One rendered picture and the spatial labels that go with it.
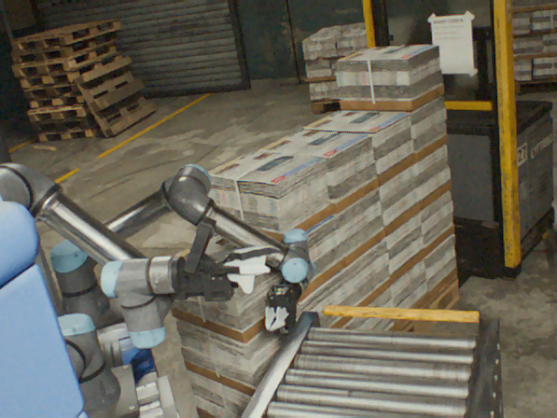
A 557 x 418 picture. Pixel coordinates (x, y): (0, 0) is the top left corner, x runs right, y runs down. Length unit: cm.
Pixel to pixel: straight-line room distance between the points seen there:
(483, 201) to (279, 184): 168
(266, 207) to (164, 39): 799
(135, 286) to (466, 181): 259
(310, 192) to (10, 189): 123
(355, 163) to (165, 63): 782
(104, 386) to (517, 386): 177
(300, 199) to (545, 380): 129
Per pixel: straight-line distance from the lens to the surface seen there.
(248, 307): 220
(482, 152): 358
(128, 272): 136
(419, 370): 168
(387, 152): 274
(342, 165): 249
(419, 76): 293
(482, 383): 162
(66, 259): 210
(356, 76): 299
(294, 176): 229
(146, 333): 141
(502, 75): 325
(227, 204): 244
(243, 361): 230
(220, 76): 984
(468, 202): 372
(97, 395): 172
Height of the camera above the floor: 178
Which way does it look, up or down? 21 degrees down
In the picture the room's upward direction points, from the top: 10 degrees counter-clockwise
